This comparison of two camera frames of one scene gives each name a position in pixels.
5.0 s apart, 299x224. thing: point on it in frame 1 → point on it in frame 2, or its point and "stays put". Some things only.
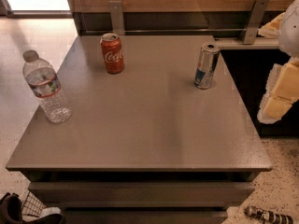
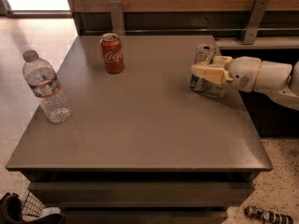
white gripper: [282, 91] → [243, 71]
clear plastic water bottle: [45, 84] stays put
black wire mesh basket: [33, 206] stays put
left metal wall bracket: [117, 17] stays put
